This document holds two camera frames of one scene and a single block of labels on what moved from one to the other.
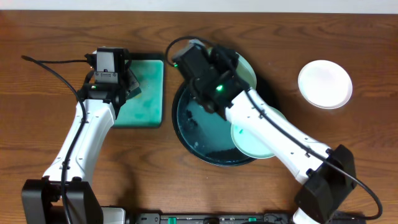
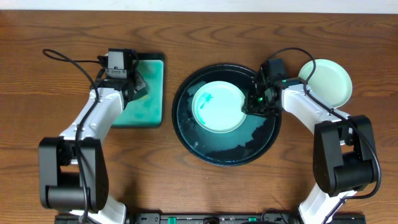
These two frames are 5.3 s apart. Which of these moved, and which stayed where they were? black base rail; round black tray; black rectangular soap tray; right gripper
Moved: right gripper
Stayed: black base rail; round black tray; black rectangular soap tray
